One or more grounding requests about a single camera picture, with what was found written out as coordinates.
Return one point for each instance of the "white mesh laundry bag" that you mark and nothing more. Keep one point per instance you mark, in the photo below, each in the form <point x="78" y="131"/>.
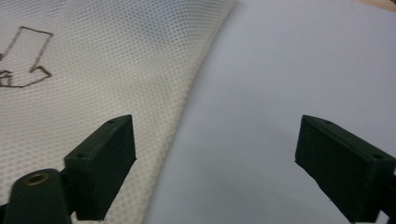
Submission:
<point x="102" y="62"/>

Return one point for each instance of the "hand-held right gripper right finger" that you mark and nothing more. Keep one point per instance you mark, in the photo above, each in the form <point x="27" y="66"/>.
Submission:
<point x="339" y="165"/>

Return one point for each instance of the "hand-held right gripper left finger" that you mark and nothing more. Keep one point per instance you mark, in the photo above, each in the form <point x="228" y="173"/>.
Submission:
<point x="102" y="165"/>

